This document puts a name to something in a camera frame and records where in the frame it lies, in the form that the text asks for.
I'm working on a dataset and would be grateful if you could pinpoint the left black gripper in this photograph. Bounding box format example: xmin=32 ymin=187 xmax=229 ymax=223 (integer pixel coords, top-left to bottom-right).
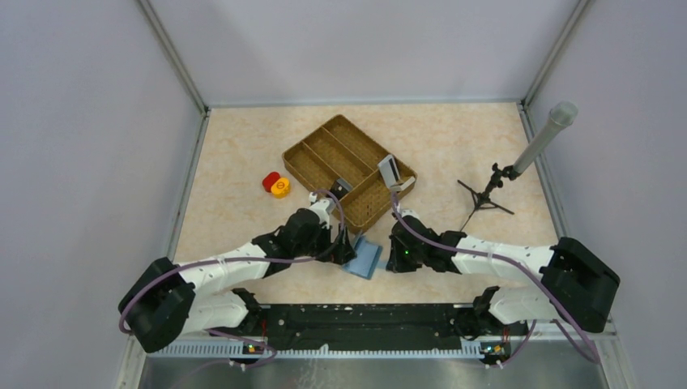
xmin=293 ymin=220 xmax=356 ymax=264

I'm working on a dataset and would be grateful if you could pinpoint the blue card holder wallet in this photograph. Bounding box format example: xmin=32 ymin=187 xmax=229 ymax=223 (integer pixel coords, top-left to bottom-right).
xmin=343 ymin=233 xmax=383 ymax=280

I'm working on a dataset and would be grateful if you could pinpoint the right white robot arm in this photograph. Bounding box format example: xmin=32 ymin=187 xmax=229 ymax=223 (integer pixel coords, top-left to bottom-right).
xmin=387 ymin=210 xmax=621 ymax=334

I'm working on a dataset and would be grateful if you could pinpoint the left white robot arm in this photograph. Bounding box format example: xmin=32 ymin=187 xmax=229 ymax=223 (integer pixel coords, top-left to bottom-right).
xmin=117 ymin=207 xmax=356 ymax=353

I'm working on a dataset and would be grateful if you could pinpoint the black card in tray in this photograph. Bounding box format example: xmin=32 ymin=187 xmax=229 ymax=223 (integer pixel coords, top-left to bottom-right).
xmin=326 ymin=177 xmax=353 ymax=206

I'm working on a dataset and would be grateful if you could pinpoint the grey white card stand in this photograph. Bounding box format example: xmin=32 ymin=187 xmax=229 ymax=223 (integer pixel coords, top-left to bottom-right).
xmin=378 ymin=154 xmax=416 ymax=193

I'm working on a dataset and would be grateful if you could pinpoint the orange cylinder block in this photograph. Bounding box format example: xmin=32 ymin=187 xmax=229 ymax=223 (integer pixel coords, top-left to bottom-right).
xmin=271 ymin=177 xmax=291 ymax=199

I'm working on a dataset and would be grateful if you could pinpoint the woven brown divided tray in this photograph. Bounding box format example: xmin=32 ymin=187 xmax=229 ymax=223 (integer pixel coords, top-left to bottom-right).
xmin=282 ymin=114 xmax=390 ymax=233

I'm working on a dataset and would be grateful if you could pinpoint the red cylinder block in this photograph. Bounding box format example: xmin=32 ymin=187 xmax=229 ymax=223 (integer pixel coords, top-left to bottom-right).
xmin=262 ymin=171 xmax=281 ymax=193

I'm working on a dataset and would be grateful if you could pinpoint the grey microphone on tripod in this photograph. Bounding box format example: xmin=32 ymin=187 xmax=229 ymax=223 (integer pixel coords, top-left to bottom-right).
xmin=457 ymin=100 xmax=578 ymax=230

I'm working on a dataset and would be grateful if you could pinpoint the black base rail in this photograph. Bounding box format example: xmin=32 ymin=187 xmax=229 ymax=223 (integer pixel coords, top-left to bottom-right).
xmin=225 ymin=303 xmax=516 ymax=366

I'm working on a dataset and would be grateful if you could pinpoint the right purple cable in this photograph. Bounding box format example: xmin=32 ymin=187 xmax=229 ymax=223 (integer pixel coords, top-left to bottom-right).
xmin=390 ymin=193 xmax=602 ymax=366

